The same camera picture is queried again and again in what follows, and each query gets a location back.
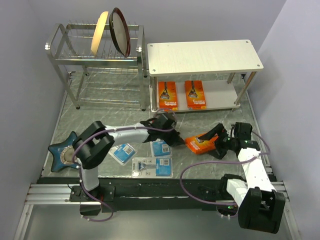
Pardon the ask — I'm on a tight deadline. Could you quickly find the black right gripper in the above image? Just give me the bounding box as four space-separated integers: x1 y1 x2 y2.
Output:
198 123 237 160

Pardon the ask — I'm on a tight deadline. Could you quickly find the orange razor box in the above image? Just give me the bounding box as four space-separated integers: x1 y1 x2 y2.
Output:
158 81 178 111
184 80 207 110
184 134 218 155

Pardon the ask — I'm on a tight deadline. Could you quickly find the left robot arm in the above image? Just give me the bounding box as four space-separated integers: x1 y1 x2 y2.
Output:
72 112 185 201

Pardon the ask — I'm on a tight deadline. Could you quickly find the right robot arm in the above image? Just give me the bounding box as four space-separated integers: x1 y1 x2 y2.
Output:
197 122 286 234

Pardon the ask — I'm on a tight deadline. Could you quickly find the white two-tier shelf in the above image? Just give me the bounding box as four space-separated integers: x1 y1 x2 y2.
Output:
147 39 264 113

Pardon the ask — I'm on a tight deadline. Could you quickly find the blue razor blister pack centre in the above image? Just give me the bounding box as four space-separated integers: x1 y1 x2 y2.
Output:
150 140 172 157

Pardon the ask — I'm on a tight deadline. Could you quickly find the blue razor blister pack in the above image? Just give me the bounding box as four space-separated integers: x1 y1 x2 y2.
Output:
108 143 137 166
131 157 173 179
150 140 172 157

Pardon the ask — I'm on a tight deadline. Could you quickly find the blue razor blister pack front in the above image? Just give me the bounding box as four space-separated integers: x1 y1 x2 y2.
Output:
131 157 173 179

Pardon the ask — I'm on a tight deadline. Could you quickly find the blue razor blister pack left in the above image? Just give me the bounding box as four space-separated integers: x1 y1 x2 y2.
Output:
108 143 137 166

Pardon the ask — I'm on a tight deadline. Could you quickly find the steel dish rack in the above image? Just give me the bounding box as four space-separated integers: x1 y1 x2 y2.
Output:
44 22 148 111

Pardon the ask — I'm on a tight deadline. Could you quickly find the blue star-shaped dish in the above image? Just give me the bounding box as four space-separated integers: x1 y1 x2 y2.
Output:
48 131 78 173

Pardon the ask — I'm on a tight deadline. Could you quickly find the dark brown plate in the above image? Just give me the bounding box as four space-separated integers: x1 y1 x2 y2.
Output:
109 7 131 58

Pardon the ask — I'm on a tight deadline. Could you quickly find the cream plate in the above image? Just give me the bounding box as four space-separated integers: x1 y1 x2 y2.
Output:
90 11 109 56

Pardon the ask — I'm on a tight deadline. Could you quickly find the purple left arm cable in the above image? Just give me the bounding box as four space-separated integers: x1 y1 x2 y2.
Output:
72 109 178 223

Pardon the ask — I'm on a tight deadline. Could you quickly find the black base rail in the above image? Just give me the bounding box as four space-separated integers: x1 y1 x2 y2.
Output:
68 174 248 217

